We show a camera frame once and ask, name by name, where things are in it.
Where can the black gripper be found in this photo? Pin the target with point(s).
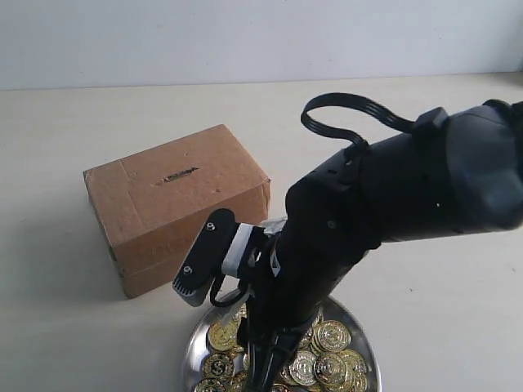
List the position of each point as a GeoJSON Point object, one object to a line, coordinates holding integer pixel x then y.
{"type": "Point", "coordinates": [328, 230]}

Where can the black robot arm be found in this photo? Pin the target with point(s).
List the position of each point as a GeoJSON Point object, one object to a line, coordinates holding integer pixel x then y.
{"type": "Point", "coordinates": [398, 180]}

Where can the brown cardboard box with slot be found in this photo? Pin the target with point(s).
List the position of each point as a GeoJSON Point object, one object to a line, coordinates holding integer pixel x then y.
{"type": "Point", "coordinates": [151, 205]}

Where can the gold coin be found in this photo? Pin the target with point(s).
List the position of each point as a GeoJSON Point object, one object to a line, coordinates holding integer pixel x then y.
{"type": "Point", "coordinates": [238, 382]}
{"type": "Point", "coordinates": [223, 337]}
{"type": "Point", "coordinates": [210, 385]}
{"type": "Point", "coordinates": [329, 369]}
{"type": "Point", "coordinates": [301, 369]}
{"type": "Point", "coordinates": [356, 367]}
{"type": "Point", "coordinates": [332, 336]}
{"type": "Point", "coordinates": [218, 366]}

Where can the round steel plate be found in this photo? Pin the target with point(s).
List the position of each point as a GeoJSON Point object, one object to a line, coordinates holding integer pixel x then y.
{"type": "Point", "coordinates": [198, 349]}

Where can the gold coin lower right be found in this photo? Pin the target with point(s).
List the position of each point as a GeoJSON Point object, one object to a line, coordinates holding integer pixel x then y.
{"type": "Point", "coordinates": [329, 369]}

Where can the gold coin far right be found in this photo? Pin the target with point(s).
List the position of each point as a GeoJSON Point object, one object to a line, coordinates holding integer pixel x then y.
{"type": "Point", "coordinates": [356, 367]}

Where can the gold coin lower middle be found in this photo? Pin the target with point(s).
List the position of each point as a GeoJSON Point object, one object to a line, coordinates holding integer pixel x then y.
{"type": "Point", "coordinates": [301, 369]}

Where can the gold coin lower left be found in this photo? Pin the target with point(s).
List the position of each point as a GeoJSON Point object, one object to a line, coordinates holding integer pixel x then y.
{"type": "Point", "coordinates": [218, 366]}

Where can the gold coin bottom centre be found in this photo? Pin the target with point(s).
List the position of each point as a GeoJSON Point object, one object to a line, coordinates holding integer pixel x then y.
{"type": "Point", "coordinates": [238, 382]}

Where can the gold coin bottom left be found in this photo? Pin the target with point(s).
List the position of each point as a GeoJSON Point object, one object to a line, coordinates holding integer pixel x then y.
{"type": "Point", "coordinates": [210, 385]}

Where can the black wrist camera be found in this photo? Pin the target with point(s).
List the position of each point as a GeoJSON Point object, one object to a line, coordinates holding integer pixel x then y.
{"type": "Point", "coordinates": [200, 273]}

